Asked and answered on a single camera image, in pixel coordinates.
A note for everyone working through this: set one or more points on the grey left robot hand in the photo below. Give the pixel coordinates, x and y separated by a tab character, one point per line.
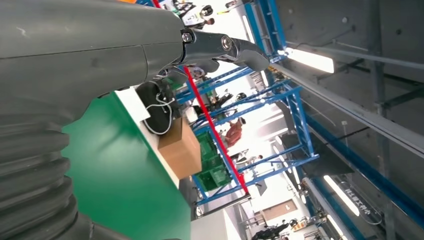
82	49

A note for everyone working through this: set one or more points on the black remote controller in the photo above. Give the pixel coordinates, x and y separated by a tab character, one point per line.
155	102

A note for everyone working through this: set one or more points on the ceiling tube light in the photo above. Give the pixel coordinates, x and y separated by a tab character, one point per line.
311	61
341	195
336	227

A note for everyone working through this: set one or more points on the white desk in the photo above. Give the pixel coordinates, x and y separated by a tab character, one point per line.
132	102

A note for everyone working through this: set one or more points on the person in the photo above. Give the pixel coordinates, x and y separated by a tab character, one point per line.
270	232
195	20
234	134

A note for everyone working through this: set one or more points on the brown cardboard box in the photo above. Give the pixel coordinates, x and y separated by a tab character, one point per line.
180	152

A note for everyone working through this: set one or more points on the blue metal rack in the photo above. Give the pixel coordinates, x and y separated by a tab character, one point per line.
299	116
270	26

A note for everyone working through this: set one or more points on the green plastic crate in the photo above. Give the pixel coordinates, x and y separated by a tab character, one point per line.
212	172

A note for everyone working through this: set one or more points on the red metal bar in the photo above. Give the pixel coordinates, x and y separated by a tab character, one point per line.
215	132

